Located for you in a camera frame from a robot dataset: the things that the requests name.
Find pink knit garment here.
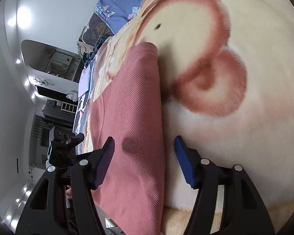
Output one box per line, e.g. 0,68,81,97
90,42,166,234

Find dark blue crumpled clothes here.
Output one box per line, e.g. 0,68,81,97
82,35,109,69

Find person's hand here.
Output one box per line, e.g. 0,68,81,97
65,186,73,200

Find dark tv console shelf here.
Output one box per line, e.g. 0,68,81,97
30,99,75,159

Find beige crumpled cloth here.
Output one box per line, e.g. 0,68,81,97
77,40,94,57

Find cream pig print blanket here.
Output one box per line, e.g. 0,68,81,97
88,0,294,235

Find dark floral pillow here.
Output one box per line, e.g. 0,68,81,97
80,12,114,46

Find blue patterned bed sheet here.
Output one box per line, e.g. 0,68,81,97
95,0,143,33

